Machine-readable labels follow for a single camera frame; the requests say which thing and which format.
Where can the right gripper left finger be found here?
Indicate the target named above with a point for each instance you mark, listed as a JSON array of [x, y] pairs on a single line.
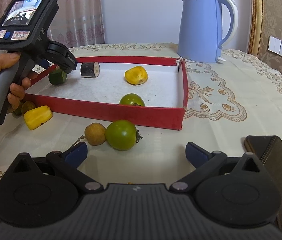
[[39, 191]]

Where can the green tomato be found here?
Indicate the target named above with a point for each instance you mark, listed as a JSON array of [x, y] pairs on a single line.
[[132, 100], [122, 135]]

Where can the blue electric kettle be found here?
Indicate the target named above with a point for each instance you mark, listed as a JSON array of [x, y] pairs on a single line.
[[200, 37]]

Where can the person's left hand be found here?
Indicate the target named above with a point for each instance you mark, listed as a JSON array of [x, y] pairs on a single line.
[[14, 80]]

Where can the small yellow round fruit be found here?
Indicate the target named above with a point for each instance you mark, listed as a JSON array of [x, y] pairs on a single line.
[[27, 106]]

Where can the yellow pepper wedge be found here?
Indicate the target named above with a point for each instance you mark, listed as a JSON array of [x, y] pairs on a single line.
[[37, 117]]

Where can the gold wall moulding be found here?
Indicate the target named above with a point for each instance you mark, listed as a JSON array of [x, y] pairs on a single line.
[[255, 27]]

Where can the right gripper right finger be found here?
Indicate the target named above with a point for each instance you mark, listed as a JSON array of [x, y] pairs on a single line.
[[232, 191]]

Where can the red shallow cardboard box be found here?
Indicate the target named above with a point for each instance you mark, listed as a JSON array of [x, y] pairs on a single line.
[[165, 93]]

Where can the large yellow pepper piece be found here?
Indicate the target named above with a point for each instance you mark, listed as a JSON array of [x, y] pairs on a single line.
[[136, 75]]

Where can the white wall switch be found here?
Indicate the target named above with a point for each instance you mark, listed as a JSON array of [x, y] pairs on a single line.
[[275, 45]]

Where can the brown longan with stem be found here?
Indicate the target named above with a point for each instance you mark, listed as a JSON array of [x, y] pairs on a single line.
[[94, 134]]

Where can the dark eggplant piece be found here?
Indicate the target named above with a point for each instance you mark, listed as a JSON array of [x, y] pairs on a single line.
[[90, 69]]

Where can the cream embroidered tablecloth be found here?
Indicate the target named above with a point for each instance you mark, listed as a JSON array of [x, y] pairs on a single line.
[[228, 101]]

